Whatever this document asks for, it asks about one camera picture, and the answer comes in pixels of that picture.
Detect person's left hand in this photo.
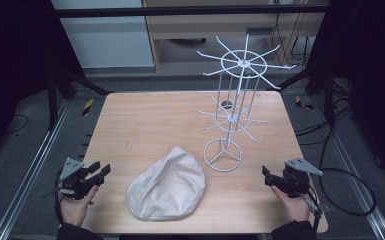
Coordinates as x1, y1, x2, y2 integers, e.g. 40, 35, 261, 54
59, 184, 100, 228

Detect white cabinet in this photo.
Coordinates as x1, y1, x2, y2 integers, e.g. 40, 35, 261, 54
50, 0, 156, 70

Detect white cap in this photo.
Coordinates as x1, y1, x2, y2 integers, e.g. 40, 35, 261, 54
126, 146, 207, 222

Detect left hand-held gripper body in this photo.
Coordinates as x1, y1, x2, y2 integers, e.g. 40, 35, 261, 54
58, 157, 105, 201

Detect person's right hand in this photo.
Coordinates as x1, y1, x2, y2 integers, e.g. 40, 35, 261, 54
270, 178, 318, 223

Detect black metal stand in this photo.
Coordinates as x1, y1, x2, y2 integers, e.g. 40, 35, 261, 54
45, 64, 112, 132
275, 61, 337, 128

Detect yellow black tape strip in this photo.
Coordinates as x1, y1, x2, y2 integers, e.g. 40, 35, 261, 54
81, 98, 95, 117
294, 95, 315, 111

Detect right gripper cable with plug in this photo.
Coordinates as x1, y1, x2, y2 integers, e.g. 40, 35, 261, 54
300, 194, 332, 234

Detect aluminium floor rail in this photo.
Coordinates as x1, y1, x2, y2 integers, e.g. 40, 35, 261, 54
309, 95, 385, 240
0, 99, 72, 240

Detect white wire rack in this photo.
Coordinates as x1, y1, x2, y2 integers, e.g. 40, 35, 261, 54
196, 33, 297, 174

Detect light wooden desk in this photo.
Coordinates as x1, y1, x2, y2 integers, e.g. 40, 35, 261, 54
141, 0, 328, 73

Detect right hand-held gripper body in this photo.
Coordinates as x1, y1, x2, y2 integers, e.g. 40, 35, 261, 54
273, 157, 324, 199

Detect hanging black cables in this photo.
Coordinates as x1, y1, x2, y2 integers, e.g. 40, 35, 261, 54
272, 12, 312, 68

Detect thin black floor cable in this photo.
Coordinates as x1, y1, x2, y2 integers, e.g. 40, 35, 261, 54
4, 113, 30, 135

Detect looped black floor cable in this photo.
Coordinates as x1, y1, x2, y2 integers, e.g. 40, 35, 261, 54
317, 126, 378, 217

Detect black horizontal frame bar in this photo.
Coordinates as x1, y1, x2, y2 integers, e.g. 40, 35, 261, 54
51, 4, 332, 18

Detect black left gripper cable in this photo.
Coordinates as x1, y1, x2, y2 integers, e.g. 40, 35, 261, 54
53, 169, 65, 225

